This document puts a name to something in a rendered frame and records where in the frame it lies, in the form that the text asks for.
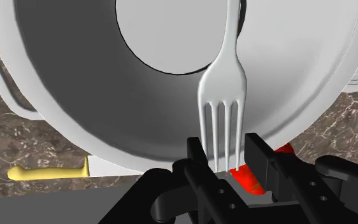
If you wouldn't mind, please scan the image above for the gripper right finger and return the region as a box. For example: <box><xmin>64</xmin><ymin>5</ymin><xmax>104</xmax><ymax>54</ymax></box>
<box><xmin>243</xmin><ymin>132</ymin><xmax>358</xmax><ymax>224</ymax></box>

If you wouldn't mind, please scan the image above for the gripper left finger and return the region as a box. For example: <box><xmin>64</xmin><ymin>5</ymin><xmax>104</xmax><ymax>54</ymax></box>
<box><xmin>98</xmin><ymin>136</ymin><xmax>261</xmax><ymax>224</ymax></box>

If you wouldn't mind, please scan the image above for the silver fork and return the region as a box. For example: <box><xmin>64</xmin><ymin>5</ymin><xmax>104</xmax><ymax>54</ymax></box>
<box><xmin>197</xmin><ymin>0</ymin><xmax>248</xmax><ymax>173</ymax></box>

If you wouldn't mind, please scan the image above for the red carrot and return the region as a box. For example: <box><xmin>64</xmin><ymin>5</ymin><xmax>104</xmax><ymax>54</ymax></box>
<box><xmin>229</xmin><ymin>143</ymin><xmax>296</xmax><ymax>197</ymax></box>

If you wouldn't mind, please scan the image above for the large white bowl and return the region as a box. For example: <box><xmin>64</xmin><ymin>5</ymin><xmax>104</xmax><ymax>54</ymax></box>
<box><xmin>0</xmin><ymin>0</ymin><xmax>358</xmax><ymax>174</ymax></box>

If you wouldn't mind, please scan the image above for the yellow-handled knife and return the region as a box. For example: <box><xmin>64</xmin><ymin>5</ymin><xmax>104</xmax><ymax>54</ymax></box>
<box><xmin>7</xmin><ymin>155</ymin><xmax>143</xmax><ymax>181</ymax></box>

